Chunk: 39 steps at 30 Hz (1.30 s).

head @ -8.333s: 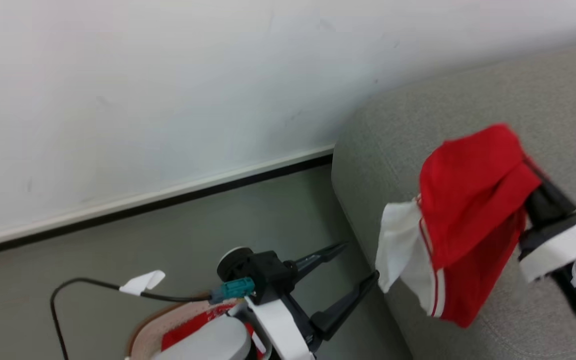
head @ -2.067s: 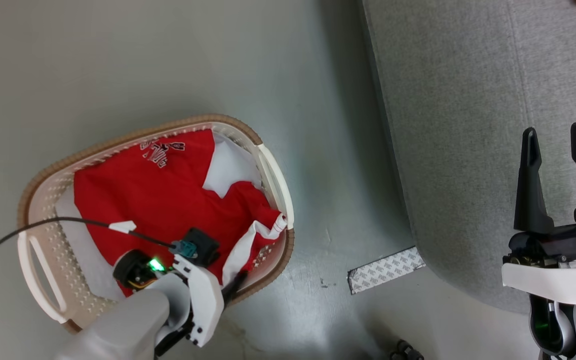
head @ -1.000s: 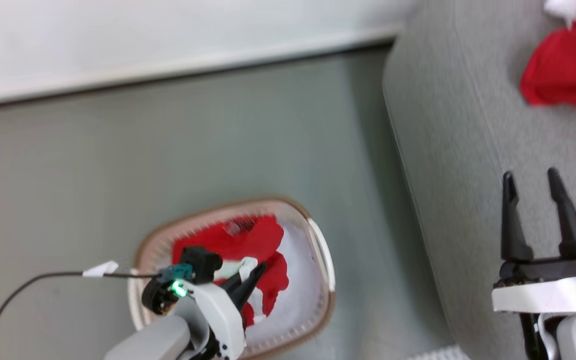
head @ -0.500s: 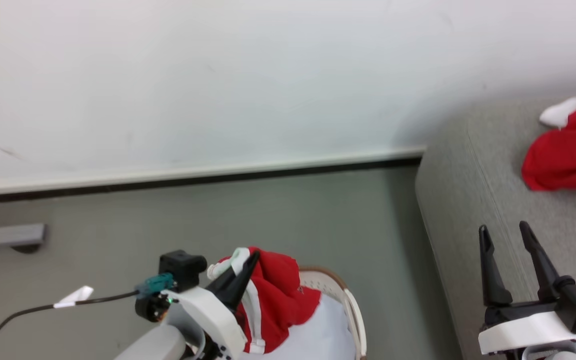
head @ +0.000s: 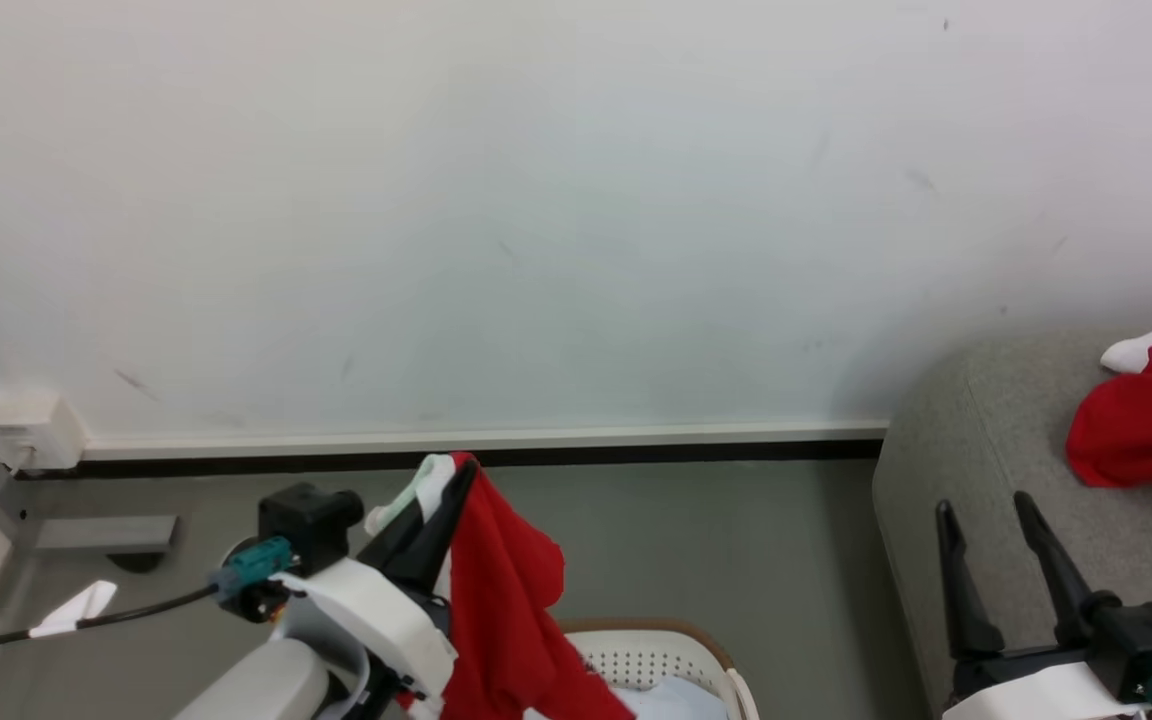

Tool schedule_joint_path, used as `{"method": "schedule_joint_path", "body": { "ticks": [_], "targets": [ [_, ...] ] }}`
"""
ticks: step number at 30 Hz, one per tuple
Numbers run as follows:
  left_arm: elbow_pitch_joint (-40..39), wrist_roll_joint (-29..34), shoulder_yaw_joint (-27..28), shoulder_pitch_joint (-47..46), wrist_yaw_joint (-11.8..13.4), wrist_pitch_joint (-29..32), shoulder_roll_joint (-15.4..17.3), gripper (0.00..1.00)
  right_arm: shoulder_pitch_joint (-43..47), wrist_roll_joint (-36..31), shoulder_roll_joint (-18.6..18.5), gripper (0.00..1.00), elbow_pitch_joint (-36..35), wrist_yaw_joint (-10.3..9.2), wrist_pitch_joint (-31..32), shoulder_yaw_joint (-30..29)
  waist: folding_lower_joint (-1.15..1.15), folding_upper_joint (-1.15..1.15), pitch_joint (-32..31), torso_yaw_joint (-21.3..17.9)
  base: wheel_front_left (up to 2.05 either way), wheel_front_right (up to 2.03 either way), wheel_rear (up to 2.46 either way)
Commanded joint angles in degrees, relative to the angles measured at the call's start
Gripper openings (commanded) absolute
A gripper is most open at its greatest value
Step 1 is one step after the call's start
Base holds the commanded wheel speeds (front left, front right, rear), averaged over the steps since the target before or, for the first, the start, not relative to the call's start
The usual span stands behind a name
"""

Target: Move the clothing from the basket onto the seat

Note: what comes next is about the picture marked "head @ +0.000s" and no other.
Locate white cable tag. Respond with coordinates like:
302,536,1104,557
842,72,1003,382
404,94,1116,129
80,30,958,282
29,580,119,639

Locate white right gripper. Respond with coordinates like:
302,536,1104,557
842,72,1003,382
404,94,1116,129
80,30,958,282
936,490,1152,720

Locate red garment white trim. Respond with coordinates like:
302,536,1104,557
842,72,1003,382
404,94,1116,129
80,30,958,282
364,452,637,720

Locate white wall socket box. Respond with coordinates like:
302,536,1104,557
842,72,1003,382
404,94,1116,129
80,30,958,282
0,390,87,473

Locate red garment white stripes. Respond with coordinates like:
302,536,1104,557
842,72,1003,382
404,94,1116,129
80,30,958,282
1066,300,1152,489

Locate white and black baseboard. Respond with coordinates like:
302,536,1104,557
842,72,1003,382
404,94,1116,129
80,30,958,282
81,420,889,479

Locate white laundry basket brown rim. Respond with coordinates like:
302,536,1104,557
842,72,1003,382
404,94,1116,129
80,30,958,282
556,618,762,720

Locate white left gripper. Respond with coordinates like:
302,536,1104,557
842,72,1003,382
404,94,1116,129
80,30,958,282
271,458,483,720

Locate black cable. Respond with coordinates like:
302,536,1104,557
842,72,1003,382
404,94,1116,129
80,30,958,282
0,585,224,667

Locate grey fabric sofa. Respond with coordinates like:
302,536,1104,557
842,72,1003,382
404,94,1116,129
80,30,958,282
873,330,1152,720

